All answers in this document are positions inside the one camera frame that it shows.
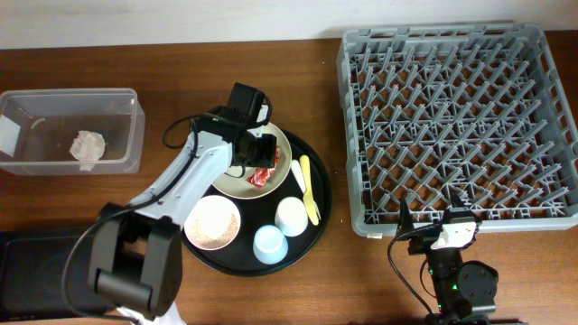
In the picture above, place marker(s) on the clear plastic waste bin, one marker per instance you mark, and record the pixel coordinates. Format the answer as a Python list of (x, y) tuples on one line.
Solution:
[(39, 127)]

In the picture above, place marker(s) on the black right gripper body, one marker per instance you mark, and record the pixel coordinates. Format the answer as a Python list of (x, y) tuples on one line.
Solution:
[(424, 241)]

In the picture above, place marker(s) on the black tray bin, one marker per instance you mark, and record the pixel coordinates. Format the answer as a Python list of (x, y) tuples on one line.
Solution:
[(31, 269)]

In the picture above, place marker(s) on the yellow plastic fork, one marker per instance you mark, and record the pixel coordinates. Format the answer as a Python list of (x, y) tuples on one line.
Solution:
[(308, 199)]

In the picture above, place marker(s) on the crumpled white tissue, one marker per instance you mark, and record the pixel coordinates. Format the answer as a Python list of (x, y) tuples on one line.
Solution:
[(88, 148)]

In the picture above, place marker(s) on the pink small bowl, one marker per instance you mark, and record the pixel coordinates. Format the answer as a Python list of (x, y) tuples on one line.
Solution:
[(213, 223)]

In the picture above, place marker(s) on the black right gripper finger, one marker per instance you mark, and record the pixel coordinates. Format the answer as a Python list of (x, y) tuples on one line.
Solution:
[(405, 222), (458, 212)]

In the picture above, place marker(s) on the black round tray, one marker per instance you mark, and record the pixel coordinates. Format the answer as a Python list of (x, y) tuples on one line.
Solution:
[(238, 258)]

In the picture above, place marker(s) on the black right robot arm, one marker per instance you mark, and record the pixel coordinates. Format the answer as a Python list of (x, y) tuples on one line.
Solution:
[(464, 291)]

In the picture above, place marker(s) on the red snack wrapper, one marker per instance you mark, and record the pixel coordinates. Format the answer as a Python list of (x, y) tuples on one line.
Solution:
[(261, 175)]

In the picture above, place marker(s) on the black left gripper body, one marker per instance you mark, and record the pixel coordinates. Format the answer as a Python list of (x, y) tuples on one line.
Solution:
[(264, 153)]

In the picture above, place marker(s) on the white plastic utensil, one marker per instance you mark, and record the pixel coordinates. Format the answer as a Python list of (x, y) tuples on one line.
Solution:
[(298, 175)]

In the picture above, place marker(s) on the grey dishwasher rack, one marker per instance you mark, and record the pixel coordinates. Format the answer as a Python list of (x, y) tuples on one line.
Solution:
[(476, 111)]

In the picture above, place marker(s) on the cream plate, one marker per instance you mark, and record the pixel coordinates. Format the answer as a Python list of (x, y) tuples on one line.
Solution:
[(239, 188)]

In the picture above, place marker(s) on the light blue cup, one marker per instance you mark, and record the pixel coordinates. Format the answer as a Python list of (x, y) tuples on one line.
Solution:
[(270, 246)]

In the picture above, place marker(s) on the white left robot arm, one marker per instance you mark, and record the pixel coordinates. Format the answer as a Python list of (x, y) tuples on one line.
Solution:
[(136, 254)]

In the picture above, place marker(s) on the white cup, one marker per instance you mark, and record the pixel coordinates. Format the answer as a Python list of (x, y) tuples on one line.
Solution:
[(291, 217)]

